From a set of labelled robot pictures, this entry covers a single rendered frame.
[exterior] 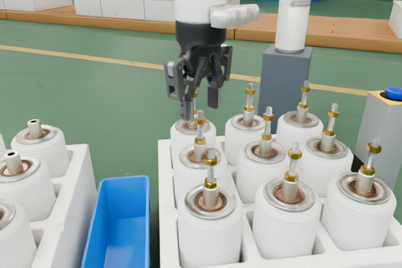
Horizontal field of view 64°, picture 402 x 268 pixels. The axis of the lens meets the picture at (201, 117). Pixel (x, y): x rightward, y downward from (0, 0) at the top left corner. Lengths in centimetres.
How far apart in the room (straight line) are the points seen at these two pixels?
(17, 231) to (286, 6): 87
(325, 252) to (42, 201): 46
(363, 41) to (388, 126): 178
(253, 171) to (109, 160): 59
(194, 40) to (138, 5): 254
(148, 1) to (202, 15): 249
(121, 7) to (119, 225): 248
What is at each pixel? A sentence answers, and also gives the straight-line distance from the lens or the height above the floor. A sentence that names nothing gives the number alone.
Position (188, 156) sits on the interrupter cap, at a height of 25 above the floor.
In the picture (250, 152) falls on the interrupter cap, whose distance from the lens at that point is 59.
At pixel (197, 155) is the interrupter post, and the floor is 26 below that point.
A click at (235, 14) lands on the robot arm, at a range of 43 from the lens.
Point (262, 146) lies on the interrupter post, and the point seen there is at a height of 27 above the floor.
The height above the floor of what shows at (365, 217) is 24.
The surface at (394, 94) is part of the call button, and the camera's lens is 75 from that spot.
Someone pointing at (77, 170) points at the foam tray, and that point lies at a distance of 71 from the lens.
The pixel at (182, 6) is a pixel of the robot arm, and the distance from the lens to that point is 46.
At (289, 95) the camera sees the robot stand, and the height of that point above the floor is 17.
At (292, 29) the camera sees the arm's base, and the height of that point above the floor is 37.
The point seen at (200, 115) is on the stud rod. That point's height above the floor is 34.
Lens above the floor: 57
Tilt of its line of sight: 26 degrees down
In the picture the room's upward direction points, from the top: straight up
